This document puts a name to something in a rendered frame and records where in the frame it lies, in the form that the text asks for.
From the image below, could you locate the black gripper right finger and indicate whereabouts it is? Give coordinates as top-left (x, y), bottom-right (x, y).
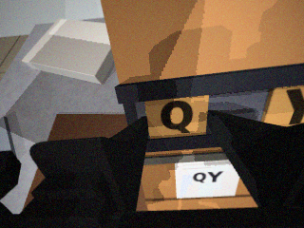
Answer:
top-left (207, 110), bottom-right (304, 207)

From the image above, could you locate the white paper ticket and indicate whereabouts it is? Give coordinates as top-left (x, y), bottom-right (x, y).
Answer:
top-left (175, 160), bottom-right (239, 199)

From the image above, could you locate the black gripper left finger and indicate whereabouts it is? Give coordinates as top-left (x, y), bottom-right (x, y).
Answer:
top-left (29, 116), bottom-right (148, 212)

